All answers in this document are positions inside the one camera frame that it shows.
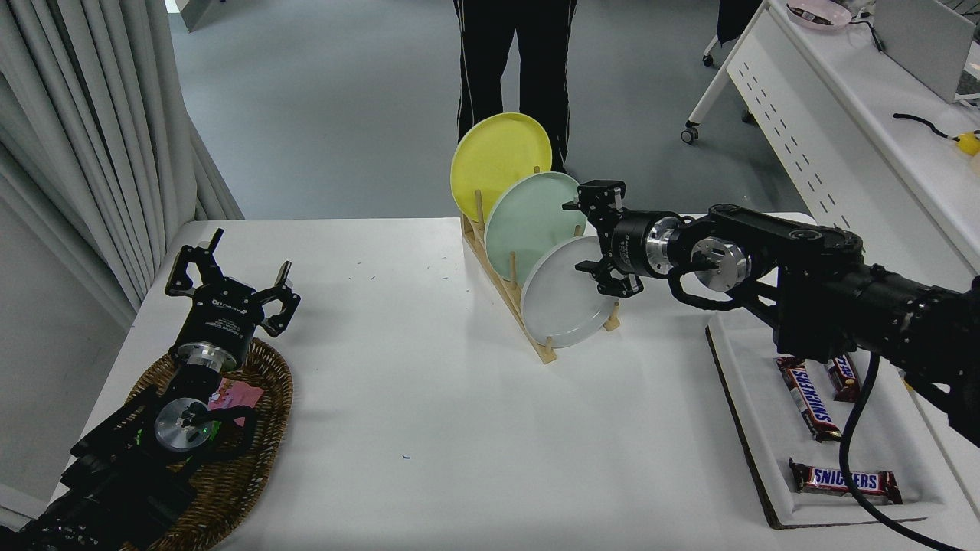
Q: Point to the brown wicker basket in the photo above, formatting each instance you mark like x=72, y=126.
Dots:
x=260, y=428

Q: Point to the yellow plate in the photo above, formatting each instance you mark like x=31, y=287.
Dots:
x=494, y=161

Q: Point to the person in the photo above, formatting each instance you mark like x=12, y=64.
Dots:
x=490, y=61

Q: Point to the small yellow object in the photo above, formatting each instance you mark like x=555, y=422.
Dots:
x=969, y=144

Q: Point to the pink bowl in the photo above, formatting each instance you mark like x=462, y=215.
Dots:
x=819, y=15

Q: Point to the pink snack packet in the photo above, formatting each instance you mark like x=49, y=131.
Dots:
x=241, y=396

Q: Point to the white foam tray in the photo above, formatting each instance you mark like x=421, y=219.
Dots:
x=754, y=413

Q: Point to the wooden plate rack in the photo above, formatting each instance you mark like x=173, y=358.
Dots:
x=545, y=353

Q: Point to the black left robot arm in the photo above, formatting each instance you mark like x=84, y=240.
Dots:
x=115, y=482

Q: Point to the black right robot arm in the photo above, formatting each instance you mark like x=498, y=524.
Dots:
x=811, y=268

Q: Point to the grey curtain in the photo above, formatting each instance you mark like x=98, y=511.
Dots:
x=76, y=115

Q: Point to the pale green plate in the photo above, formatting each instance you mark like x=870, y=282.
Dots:
x=528, y=222

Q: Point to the Snickers bar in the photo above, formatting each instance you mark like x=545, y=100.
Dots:
x=808, y=398
x=844, y=379
x=842, y=480

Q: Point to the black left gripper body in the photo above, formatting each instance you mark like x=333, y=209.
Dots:
x=222, y=317

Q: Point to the white desk on casters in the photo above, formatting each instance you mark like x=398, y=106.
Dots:
x=842, y=115

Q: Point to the grey plate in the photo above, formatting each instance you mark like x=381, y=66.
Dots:
x=563, y=306

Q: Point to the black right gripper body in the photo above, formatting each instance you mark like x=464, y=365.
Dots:
x=628, y=243

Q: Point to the grey laptop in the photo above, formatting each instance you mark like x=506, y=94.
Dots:
x=922, y=42

